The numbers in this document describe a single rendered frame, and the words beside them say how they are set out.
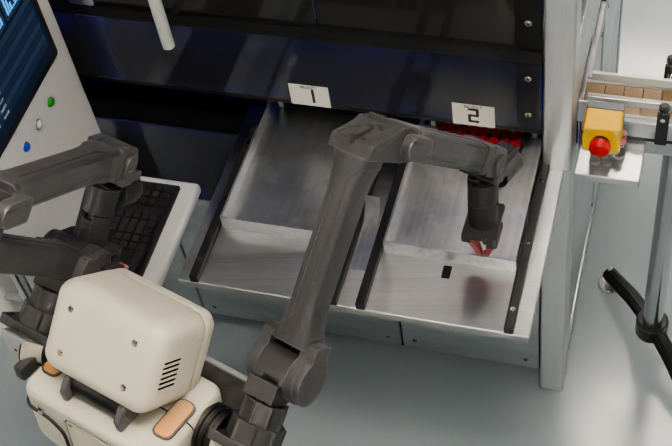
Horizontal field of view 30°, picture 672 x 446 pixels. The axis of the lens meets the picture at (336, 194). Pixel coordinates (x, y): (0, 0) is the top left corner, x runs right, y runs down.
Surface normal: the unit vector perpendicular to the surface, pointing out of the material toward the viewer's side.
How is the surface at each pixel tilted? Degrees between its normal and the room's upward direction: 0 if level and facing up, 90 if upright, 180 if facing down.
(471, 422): 0
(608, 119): 0
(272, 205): 0
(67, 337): 48
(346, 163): 43
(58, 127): 90
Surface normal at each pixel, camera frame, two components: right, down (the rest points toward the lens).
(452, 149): 0.82, 0.30
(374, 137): 0.09, -0.87
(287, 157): -0.12, -0.62
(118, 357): -0.48, 0.09
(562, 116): -0.26, 0.77
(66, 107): 0.96, 0.13
